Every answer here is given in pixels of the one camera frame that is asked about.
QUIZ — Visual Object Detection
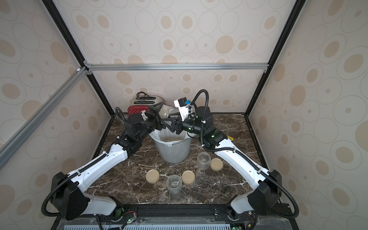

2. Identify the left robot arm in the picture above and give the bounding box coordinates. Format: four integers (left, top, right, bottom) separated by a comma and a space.
41, 102, 163, 220

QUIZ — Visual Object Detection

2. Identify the left side aluminium rail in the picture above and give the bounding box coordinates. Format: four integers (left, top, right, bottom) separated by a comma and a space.
1, 67, 87, 168

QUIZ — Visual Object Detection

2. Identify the beige jar lid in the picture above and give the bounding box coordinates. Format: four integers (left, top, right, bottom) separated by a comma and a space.
182, 170, 196, 185
210, 158, 223, 171
145, 169, 160, 184

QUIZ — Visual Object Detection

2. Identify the horizontal aluminium rail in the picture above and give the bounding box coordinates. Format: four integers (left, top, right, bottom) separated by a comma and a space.
86, 63, 269, 71

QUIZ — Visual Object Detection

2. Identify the white plastic bin liner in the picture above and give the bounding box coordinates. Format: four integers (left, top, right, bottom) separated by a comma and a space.
149, 118, 192, 146

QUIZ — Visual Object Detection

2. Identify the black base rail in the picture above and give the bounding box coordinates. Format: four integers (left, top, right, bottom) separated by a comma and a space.
52, 204, 299, 230

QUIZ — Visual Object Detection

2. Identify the glass rice jar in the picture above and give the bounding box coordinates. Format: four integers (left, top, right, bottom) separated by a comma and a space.
159, 104, 180, 120
197, 152, 211, 171
166, 175, 182, 195

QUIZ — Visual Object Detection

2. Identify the red polka dot toaster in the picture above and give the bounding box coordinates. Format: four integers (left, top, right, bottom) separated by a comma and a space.
127, 95, 163, 115

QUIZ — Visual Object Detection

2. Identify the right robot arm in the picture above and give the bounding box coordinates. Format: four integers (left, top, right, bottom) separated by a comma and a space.
162, 89, 300, 219

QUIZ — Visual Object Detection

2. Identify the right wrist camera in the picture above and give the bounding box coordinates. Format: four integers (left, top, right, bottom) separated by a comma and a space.
174, 97, 192, 122

